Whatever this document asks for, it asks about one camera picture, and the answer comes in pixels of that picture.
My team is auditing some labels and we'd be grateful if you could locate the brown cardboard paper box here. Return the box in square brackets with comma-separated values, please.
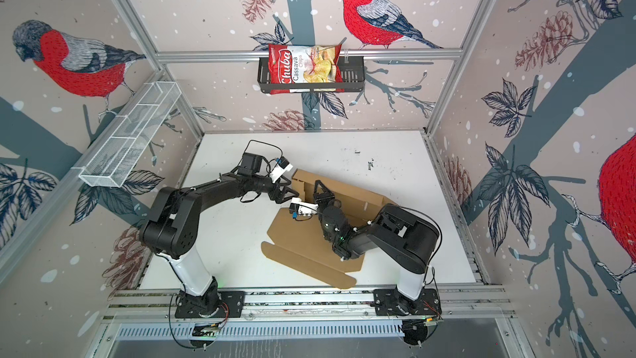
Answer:
[261, 169, 391, 289]

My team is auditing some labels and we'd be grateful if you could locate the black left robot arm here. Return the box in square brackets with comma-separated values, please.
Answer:
[138, 152, 299, 313]

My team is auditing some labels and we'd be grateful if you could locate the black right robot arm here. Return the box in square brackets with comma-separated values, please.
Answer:
[313, 180, 442, 302]

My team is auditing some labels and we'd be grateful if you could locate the red cassava chips bag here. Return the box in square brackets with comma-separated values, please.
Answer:
[268, 44, 343, 86]

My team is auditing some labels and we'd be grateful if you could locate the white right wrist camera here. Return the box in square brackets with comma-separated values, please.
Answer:
[289, 197, 319, 220]

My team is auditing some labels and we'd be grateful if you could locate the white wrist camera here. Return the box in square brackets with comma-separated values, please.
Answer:
[269, 157, 293, 182]
[289, 197, 319, 220]

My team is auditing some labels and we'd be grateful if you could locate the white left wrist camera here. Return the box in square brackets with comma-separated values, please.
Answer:
[269, 157, 293, 182]

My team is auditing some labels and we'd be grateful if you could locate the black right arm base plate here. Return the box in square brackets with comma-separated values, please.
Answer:
[371, 288, 442, 318]

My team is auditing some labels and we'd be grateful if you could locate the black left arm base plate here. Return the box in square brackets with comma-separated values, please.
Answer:
[175, 290, 246, 319]

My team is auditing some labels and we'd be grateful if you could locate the black wire wall basket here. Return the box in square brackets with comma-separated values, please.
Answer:
[257, 56, 365, 94]

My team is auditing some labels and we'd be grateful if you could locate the aluminium front rail frame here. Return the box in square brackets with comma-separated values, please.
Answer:
[94, 283, 515, 348]

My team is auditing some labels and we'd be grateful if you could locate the white mesh wall shelf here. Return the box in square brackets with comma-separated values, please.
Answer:
[79, 81, 182, 187]

